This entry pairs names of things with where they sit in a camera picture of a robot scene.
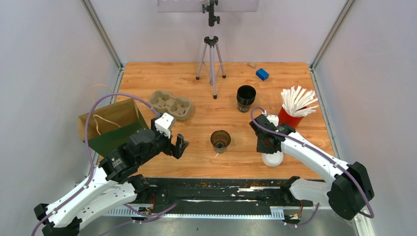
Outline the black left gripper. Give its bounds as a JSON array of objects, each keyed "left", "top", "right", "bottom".
[{"left": 138, "top": 118, "right": 190, "bottom": 165}]

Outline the brown coffee cup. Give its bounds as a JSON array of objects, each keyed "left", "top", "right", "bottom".
[{"left": 210, "top": 130, "right": 231, "bottom": 153}]

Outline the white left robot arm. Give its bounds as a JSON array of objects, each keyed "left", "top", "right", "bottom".
[{"left": 34, "top": 113, "right": 189, "bottom": 236}]

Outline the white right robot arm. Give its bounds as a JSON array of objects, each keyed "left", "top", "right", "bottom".
[{"left": 249, "top": 114, "right": 375, "bottom": 220}]

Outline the white plastic lid stack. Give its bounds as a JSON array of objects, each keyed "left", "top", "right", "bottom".
[{"left": 261, "top": 151, "right": 284, "bottom": 167}]

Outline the red straw holder cup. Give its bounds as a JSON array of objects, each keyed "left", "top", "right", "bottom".
[{"left": 278, "top": 108, "right": 304, "bottom": 129}]

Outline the grey pulp cup carrier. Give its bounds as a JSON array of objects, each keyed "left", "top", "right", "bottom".
[{"left": 149, "top": 90, "right": 192, "bottom": 121}]

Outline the white wrapped straws bundle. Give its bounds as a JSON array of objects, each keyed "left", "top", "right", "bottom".
[{"left": 280, "top": 86, "right": 319, "bottom": 118}]

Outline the black paper cup stack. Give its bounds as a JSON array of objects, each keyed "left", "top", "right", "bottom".
[{"left": 237, "top": 85, "right": 256, "bottom": 113}]

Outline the blue small block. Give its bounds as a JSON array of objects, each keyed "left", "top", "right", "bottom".
[{"left": 256, "top": 68, "right": 269, "bottom": 81}]

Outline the green paper bag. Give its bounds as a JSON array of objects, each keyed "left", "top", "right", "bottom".
[{"left": 78, "top": 98, "right": 148, "bottom": 157}]

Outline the small tan block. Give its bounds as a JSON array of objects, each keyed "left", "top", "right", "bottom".
[{"left": 247, "top": 62, "right": 257, "bottom": 68}]

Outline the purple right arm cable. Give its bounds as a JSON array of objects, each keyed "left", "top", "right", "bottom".
[{"left": 250, "top": 107, "right": 375, "bottom": 228}]

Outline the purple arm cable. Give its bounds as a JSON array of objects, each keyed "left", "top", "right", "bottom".
[
  {"left": 30, "top": 92, "right": 178, "bottom": 236},
  {"left": 250, "top": 107, "right": 375, "bottom": 228}
]

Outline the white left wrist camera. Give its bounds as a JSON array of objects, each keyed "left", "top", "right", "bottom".
[{"left": 154, "top": 113, "right": 176, "bottom": 138}]

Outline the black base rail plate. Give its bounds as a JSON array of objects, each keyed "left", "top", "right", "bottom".
[{"left": 75, "top": 177, "right": 327, "bottom": 219}]

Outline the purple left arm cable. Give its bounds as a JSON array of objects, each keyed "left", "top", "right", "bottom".
[{"left": 30, "top": 92, "right": 178, "bottom": 236}]

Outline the grey camera tripod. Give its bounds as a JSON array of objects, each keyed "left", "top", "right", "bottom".
[{"left": 196, "top": 0, "right": 226, "bottom": 99}]

